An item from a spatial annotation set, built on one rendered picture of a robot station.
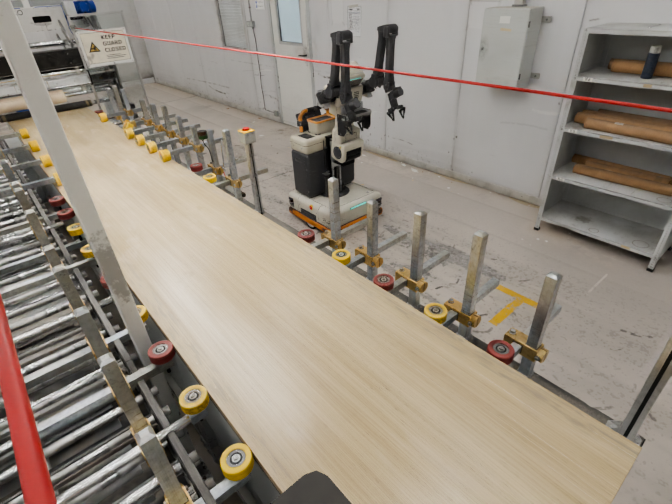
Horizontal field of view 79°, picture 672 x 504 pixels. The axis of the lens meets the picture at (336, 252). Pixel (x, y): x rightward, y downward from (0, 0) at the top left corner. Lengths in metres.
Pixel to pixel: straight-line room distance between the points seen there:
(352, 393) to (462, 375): 0.33
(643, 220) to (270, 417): 3.51
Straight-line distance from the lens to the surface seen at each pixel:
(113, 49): 5.29
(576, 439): 1.27
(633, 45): 3.89
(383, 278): 1.61
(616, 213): 4.17
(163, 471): 1.09
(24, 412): 0.20
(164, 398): 1.79
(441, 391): 1.26
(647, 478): 2.47
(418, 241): 1.59
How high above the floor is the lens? 1.88
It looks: 33 degrees down
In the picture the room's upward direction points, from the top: 3 degrees counter-clockwise
